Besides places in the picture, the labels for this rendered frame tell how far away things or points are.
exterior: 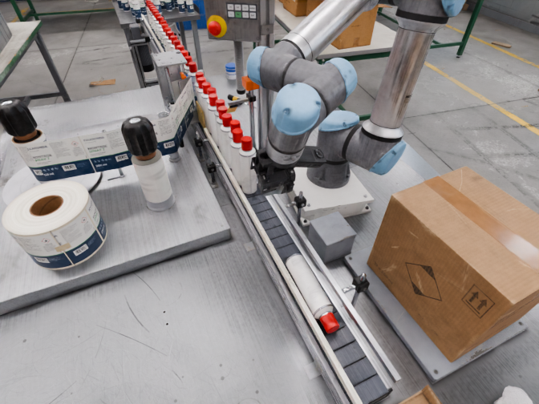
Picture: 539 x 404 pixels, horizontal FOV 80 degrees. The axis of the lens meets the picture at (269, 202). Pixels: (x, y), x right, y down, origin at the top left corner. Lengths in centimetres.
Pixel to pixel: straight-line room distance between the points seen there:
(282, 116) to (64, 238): 65
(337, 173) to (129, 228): 67
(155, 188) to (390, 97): 70
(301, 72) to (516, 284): 53
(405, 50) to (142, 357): 95
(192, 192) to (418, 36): 78
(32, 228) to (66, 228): 7
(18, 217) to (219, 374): 63
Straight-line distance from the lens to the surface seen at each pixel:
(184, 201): 109
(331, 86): 60
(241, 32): 106
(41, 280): 105
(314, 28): 75
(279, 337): 85
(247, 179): 103
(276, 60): 67
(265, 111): 115
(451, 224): 76
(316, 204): 103
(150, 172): 98
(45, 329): 102
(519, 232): 82
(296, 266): 83
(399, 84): 91
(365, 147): 97
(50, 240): 96
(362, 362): 80
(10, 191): 137
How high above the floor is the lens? 161
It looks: 44 degrees down
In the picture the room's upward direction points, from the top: straight up
